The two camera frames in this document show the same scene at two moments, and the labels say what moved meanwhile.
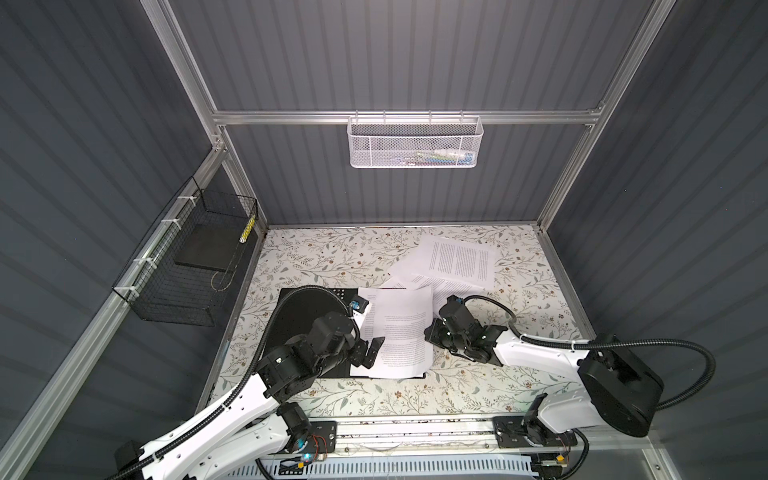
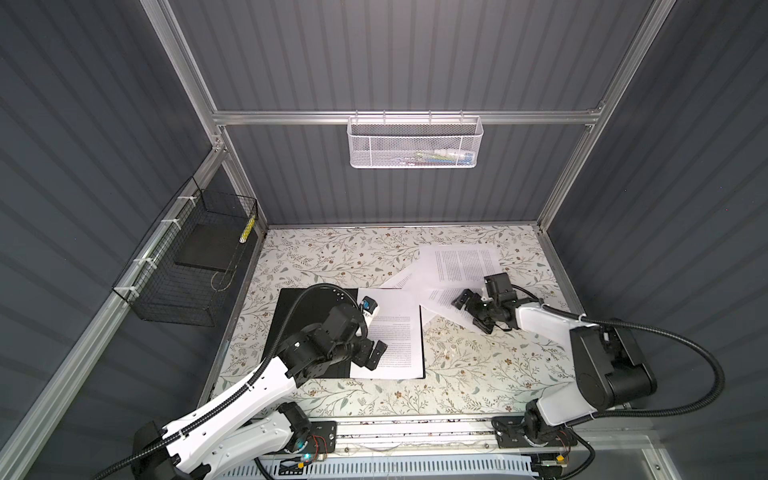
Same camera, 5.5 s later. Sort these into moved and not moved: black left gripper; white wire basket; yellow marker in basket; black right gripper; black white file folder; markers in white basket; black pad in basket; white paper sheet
Moved: black right gripper; white paper sheet
Not moved: black pad in basket; black left gripper; yellow marker in basket; white wire basket; markers in white basket; black white file folder
